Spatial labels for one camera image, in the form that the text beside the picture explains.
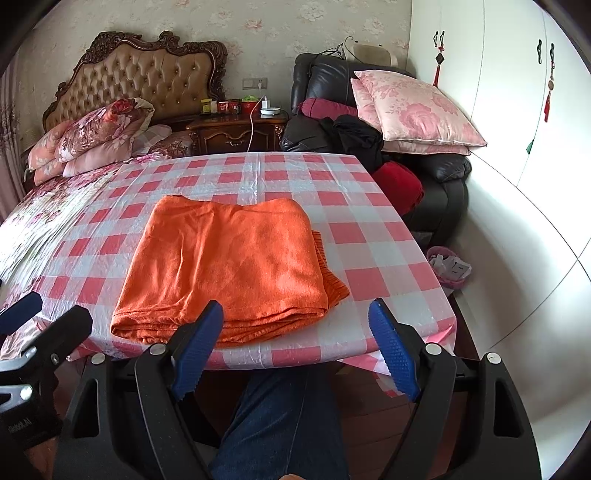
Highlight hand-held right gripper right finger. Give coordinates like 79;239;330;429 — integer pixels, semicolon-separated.
368;298;542;480

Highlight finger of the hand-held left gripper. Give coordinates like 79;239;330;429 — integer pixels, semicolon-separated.
23;305;94;372
0;292;44;337

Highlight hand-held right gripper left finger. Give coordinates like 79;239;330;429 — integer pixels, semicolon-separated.
53;300;225;480

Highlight orange pants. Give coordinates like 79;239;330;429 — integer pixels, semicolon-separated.
110;195;350;348

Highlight person's left forearm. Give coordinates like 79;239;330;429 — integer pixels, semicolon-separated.
0;438;61;480

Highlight white waste bin pink liner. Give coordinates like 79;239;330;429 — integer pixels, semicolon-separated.
426;246;472;291

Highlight floral bedsheet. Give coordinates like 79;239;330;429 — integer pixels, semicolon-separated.
0;129;192;287

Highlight person's leg in jeans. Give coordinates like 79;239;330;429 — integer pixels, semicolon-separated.
210;369;352;480

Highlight pink checkered tablecloth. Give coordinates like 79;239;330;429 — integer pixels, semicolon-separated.
0;152;458;398

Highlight black leather armchair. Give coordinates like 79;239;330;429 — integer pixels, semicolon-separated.
280;52;472;245

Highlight folded floral quilt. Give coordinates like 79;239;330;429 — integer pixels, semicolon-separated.
28;97;155;185

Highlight white wardrobe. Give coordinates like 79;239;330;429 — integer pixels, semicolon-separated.
406;0;591;416

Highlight pink plaid pillow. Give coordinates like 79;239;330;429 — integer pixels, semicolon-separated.
131;124;174;155

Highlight black clothing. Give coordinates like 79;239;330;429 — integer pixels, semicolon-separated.
318;114;384;174

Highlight carved wooden nightstand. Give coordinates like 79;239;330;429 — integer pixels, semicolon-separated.
186;111;289;155

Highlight pink floral pillow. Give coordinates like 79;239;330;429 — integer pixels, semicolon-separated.
353;69;488;147
350;78;472;155

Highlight maroon cushion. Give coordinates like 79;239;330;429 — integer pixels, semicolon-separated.
295;98;358;121

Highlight tufted leather carved headboard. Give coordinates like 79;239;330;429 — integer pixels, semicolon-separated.
42;31;228;132

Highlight red tassel ornament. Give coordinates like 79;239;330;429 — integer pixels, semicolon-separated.
536;39;557;123
431;31;447;88

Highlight beige massage cushion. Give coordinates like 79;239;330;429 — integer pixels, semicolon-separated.
344;39;400;70

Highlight white charging cable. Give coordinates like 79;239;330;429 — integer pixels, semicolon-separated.
248;96;269;153

